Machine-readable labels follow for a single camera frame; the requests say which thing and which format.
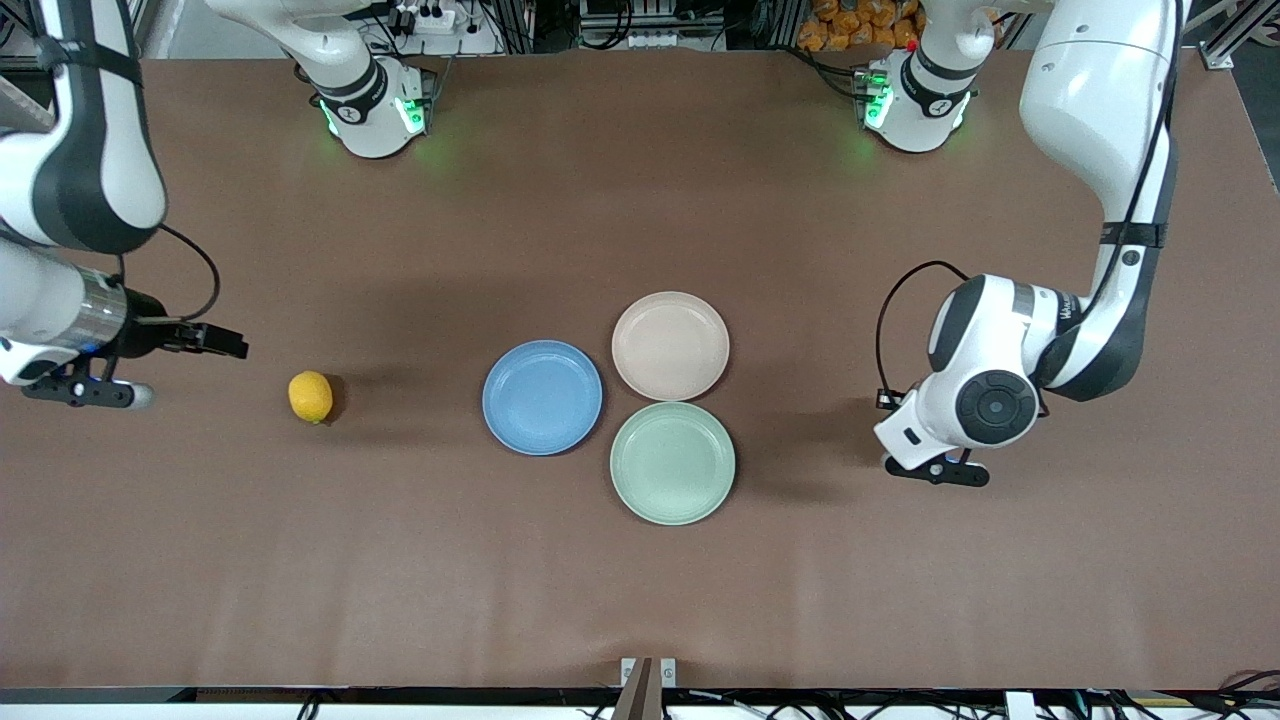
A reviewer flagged yellow lemon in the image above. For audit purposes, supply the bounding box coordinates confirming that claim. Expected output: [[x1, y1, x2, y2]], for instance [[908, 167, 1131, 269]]
[[288, 370, 335, 425]]

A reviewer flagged blue plate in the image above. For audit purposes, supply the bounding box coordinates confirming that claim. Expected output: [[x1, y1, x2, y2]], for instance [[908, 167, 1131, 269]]
[[482, 340, 605, 457]]

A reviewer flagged white power strip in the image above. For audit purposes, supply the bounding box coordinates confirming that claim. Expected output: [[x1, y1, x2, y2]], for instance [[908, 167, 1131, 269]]
[[385, 0, 461, 36]]

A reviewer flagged beige plate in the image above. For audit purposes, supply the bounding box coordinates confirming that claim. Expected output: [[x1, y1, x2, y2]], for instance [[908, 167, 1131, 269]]
[[612, 291, 731, 402]]

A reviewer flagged light green plate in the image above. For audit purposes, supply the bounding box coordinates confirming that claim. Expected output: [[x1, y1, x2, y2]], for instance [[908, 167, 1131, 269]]
[[610, 401, 737, 526]]

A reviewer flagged bag of orange items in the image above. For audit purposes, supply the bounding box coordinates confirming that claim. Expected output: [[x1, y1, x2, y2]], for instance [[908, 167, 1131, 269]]
[[797, 0, 921, 53]]

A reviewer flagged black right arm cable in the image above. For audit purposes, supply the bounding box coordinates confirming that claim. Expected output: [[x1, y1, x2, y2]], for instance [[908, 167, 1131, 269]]
[[158, 225, 221, 323]]

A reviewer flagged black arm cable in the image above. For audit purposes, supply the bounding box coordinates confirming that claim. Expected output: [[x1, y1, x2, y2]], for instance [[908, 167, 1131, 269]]
[[158, 225, 221, 323], [876, 0, 1186, 409]]

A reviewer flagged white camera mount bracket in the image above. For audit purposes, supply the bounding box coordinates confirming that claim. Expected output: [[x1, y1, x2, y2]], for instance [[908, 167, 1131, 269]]
[[612, 657, 677, 720]]

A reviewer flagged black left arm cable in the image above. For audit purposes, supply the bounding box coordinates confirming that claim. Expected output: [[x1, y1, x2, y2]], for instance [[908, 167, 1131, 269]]
[[876, 0, 1186, 409]]

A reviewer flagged aluminium frame profile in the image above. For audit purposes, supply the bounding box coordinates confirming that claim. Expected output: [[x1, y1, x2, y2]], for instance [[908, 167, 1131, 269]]
[[1195, 0, 1280, 71]]

